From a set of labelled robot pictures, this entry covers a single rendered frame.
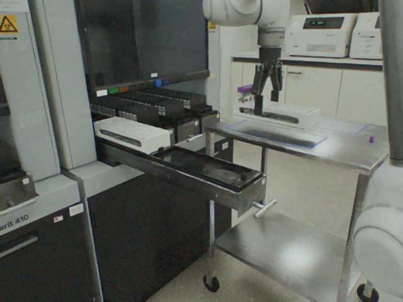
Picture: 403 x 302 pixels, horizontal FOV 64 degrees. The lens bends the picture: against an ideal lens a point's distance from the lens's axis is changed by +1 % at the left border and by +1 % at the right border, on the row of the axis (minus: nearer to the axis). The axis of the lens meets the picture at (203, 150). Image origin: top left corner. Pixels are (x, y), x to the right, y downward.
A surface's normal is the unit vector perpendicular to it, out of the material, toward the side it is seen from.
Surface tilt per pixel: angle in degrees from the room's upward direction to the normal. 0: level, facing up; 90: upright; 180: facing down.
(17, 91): 90
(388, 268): 96
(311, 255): 0
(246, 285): 0
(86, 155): 90
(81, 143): 90
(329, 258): 0
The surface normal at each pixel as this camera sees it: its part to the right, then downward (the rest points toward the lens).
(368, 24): -0.55, -0.23
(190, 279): -0.01, -0.93
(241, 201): 0.76, 0.22
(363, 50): -0.64, 0.29
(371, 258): -0.89, 0.27
